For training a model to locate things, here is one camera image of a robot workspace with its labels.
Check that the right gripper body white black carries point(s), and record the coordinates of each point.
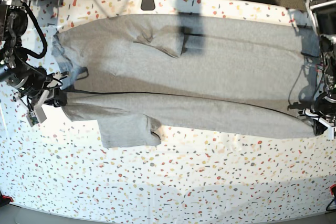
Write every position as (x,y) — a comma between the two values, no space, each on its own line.
(33,86)

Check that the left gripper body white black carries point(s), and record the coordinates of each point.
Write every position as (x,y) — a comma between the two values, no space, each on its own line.
(323,111)

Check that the grey T-shirt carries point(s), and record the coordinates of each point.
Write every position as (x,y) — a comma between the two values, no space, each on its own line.
(135,73)

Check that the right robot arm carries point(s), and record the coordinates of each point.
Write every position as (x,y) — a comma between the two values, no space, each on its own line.
(15,15)

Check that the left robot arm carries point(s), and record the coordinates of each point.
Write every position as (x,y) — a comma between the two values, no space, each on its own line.
(322,15)

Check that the red clamp right corner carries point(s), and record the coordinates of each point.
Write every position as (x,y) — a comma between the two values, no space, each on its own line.
(333,190)

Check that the red clamp corner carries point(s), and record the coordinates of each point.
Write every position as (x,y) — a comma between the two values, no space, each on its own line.
(333,190)
(5,200)

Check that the red clamp left corner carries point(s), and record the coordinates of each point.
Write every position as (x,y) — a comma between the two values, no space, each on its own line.
(5,200)

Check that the black camera mount foot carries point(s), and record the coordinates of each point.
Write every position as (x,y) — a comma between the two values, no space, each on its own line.
(147,5)

